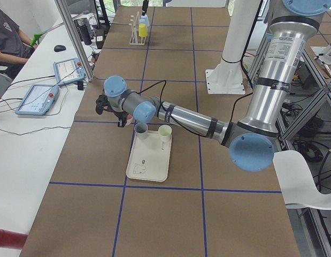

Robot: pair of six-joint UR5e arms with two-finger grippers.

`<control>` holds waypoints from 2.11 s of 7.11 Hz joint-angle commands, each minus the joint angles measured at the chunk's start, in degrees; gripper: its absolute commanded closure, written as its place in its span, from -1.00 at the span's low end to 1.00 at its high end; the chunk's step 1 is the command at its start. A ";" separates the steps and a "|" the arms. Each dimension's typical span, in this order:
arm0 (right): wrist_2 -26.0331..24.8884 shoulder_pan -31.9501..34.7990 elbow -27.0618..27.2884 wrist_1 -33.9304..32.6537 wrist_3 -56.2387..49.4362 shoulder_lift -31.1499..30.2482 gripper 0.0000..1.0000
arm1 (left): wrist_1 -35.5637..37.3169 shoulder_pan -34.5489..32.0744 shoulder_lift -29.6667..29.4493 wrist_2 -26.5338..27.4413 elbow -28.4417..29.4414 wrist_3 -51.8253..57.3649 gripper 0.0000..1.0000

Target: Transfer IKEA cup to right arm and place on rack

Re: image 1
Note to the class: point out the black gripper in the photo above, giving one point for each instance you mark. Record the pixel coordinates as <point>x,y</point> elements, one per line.
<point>120,115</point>

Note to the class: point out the grey plastic cup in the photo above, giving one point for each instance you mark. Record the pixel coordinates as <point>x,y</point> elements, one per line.
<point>141,130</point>

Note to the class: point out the yellow plastic cup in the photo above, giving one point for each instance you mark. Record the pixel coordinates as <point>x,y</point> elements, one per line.
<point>142,30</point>

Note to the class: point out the light blue plastic cup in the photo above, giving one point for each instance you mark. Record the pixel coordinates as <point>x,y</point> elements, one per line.
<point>144,20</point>

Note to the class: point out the pink plastic cup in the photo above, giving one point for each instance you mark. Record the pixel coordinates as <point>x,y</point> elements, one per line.
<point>129,119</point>

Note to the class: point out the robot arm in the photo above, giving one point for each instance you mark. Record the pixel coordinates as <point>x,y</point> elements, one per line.
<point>250,140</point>
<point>145,6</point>

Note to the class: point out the pale green plastic cup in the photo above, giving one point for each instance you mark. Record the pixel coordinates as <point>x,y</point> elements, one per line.
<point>165,133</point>

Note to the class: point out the beige paper cup tray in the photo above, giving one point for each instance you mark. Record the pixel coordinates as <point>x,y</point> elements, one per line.
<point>149,158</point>

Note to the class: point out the black small box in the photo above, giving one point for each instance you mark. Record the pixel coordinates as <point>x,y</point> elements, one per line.
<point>80,85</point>

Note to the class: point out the blue teach pendant far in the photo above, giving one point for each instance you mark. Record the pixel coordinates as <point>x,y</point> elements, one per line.
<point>68,71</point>

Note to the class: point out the blue teach pendant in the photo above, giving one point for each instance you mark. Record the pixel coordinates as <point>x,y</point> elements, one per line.
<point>68,71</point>
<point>38,100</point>

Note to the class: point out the blue teach pendant near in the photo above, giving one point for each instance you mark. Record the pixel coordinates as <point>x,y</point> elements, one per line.
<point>38,100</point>

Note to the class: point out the black computer mouse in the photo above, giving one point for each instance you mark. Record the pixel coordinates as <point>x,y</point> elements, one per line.
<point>59,48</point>

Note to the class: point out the brown paper table mat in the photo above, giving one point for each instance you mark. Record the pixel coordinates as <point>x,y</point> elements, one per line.
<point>206,207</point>

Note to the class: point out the seated person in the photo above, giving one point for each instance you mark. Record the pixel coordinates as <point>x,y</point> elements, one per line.
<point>15,48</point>

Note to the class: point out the red cylinder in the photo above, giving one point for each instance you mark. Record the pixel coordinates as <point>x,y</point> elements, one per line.
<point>12,240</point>

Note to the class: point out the white chair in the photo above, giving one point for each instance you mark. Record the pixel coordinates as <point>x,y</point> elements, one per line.
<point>296,182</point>

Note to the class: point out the white wire cup rack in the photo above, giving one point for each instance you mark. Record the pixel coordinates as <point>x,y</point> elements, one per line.
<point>135,40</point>

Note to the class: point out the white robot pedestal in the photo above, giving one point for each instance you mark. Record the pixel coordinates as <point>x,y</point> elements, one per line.
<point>226,77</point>

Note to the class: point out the aluminium frame post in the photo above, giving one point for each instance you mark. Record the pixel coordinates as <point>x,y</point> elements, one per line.
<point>74,37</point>

